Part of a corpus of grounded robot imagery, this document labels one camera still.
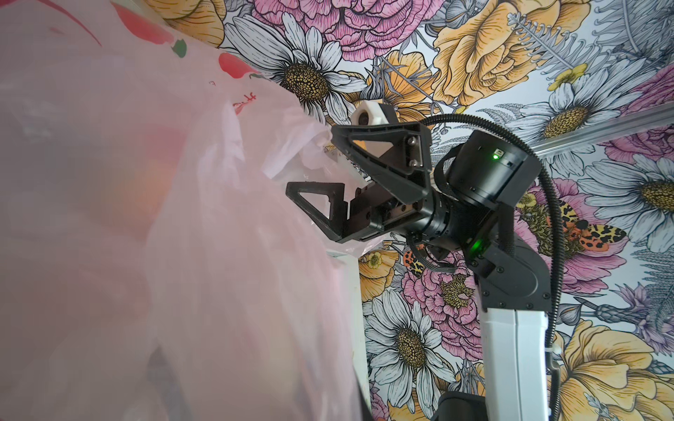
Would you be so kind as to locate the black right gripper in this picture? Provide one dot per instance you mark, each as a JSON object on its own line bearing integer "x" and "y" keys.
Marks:
{"x": 397, "y": 158}

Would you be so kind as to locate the pink plastic bag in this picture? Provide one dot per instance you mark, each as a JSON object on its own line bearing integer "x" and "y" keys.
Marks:
{"x": 152, "y": 267}

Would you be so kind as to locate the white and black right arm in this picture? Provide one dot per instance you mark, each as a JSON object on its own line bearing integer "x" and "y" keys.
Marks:
{"x": 465, "y": 202}

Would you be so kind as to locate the aluminium corner post right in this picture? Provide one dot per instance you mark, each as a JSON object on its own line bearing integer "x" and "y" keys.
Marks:
{"x": 661, "y": 115}

